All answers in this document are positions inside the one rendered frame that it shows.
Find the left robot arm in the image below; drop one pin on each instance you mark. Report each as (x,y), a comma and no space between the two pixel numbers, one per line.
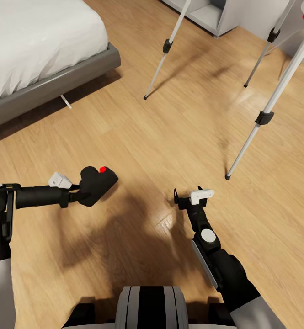
(57,192)

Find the robot trunk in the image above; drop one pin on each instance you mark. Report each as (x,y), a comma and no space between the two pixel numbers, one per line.
(151,307)

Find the digital camera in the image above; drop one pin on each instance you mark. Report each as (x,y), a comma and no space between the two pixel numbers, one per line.
(96,183)

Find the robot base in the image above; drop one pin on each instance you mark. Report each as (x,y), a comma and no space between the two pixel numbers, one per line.
(83,317)

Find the camera tripod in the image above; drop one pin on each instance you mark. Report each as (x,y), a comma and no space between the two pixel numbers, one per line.
(266,115)

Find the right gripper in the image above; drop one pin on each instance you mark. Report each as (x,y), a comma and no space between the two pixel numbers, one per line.
(184,203)

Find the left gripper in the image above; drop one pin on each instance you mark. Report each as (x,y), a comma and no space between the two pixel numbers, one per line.
(46,195)

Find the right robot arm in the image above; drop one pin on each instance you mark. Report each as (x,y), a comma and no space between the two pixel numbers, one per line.
(245,304)

